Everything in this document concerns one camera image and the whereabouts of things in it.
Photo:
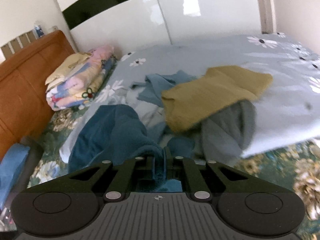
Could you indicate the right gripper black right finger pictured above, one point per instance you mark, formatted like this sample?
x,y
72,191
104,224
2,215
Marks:
x,y
200,183

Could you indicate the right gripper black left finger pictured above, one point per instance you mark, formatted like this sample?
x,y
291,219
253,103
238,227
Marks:
x,y
114,183

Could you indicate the blue fleece garment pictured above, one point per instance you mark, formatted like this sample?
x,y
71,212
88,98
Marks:
x,y
116,134

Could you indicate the grey sweatshirt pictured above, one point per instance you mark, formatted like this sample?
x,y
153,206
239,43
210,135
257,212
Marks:
x,y
225,135

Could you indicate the mustard yellow garment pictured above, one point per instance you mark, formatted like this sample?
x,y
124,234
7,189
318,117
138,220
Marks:
x,y
189,103

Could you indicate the dusty blue cloth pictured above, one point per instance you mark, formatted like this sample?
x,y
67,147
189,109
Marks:
x,y
155,84

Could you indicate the light blue floral duvet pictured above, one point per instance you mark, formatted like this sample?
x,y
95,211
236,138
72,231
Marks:
x,y
287,112

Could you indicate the folded pastel patterned quilt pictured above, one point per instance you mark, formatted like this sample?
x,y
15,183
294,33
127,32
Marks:
x,y
77,80

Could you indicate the blue fabric beside bed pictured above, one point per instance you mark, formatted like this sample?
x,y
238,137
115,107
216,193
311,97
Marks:
x,y
11,168

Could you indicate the orange wooden headboard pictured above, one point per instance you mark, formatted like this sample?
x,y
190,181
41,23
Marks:
x,y
24,110

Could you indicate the white glossy wardrobe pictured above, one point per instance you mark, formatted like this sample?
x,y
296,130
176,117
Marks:
x,y
129,25

